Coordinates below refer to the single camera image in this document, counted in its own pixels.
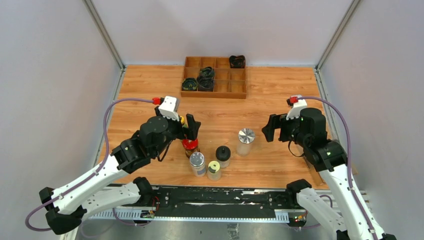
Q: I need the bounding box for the red lid chili jar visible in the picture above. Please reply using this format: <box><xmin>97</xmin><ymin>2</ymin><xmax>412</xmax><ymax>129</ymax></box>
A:
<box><xmin>181</xmin><ymin>138</ymin><xmax>200</xmax><ymax>159</ymax></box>

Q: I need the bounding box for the black green coil middle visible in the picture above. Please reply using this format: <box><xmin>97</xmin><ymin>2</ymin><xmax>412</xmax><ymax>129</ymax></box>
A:
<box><xmin>198</xmin><ymin>66</ymin><xmax>215</xmax><ymax>79</ymax></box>

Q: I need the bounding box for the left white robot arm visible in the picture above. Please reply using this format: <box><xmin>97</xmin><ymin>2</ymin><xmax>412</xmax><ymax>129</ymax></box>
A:
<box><xmin>39</xmin><ymin>106</ymin><xmax>201</xmax><ymax>235</ymax></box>

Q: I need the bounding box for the large silver lid jar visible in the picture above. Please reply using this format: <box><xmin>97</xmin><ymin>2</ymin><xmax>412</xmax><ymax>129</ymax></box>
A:
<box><xmin>236</xmin><ymin>128</ymin><xmax>256</xmax><ymax>157</ymax></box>

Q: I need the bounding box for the clear plastic organizer bin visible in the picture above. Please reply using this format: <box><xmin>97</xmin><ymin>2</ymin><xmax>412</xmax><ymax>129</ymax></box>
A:
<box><xmin>302</xmin><ymin>156</ymin><xmax>326</xmax><ymax>186</ymax></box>

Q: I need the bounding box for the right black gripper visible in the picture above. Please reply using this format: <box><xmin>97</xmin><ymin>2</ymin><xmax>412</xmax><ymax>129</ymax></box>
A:
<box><xmin>261</xmin><ymin>111</ymin><xmax>310</xmax><ymax>148</ymax></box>

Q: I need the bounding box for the wooden compartment tray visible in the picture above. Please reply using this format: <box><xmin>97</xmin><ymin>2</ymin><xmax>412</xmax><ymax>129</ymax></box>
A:
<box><xmin>180</xmin><ymin>56</ymin><xmax>248</xmax><ymax>99</ymax></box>

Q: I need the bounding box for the yellow lid spice jar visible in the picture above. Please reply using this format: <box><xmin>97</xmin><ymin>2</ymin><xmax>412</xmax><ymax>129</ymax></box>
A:
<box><xmin>207</xmin><ymin>160</ymin><xmax>222</xmax><ymax>181</ymax></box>

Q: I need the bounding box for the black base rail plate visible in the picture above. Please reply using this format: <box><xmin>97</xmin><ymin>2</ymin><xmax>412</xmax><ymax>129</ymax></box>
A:
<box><xmin>89</xmin><ymin>184</ymin><xmax>369</xmax><ymax>223</ymax></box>

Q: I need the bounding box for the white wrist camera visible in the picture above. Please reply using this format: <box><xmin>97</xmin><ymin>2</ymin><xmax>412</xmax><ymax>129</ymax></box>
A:
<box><xmin>158</xmin><ymin>96</ymin><xmax>180</xmax><ymax>122</ymax></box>
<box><xmin>286</xmin><ymin>95</ymin><xmax>308</xmax><ymax>120</ymax></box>

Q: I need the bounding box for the black coil lower middle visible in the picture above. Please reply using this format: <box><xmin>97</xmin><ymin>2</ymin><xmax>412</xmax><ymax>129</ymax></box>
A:
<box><xmin>197</xmin><ymin>77</ymin><xmax>215</xmax><ymax>92</ymax></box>

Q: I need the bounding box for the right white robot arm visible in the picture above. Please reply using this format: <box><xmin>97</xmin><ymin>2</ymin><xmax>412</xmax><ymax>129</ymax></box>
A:
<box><xmin>262</xmin><ymin>107</ymin><xmax>396</xmax><ymax>240</ymax></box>

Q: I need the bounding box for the black coil top right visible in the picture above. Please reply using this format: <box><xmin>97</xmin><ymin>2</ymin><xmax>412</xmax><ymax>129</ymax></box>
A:
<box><xmin>228</xmin><ymin>55</ymin><xmax>246</xmax><ymax>69</ymax></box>

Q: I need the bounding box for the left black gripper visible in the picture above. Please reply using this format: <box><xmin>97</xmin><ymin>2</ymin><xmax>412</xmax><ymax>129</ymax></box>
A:
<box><xmin>153</xmin><ymin>106</ymin><xmax>201</xmax><ymax>157</ymax></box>

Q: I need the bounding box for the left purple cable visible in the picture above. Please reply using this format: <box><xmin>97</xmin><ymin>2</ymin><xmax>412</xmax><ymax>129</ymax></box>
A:
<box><xmin>25</xmin><ymin>96</ymin><xmax>162</xmax><ymax>232</ymax></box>

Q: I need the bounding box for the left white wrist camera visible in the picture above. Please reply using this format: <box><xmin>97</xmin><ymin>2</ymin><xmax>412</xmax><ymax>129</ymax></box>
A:
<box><xmin>158</xmin><ymin>96</ymin><xmax>180</xmax><ymax>122</ymax></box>

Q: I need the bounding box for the black lid grinder jar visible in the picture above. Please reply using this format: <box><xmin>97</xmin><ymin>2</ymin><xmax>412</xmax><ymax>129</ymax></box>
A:
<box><xmin>215</xmin><ymin>145</ymin><xmax>231</xmax><ymax>168</ymax></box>

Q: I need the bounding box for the silver lid spice jar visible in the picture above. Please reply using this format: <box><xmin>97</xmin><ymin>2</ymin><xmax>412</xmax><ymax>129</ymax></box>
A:
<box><xmin>189</xmin><ymin>152</ymin><xmax>206</xmax><ymax>177</ymax></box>

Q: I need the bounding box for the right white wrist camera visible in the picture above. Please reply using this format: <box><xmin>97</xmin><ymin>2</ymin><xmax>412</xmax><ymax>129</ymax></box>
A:
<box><xmin>286</xmin><ymin>95</ymin><xmax>308</xmax><ymax>120</ymax></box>

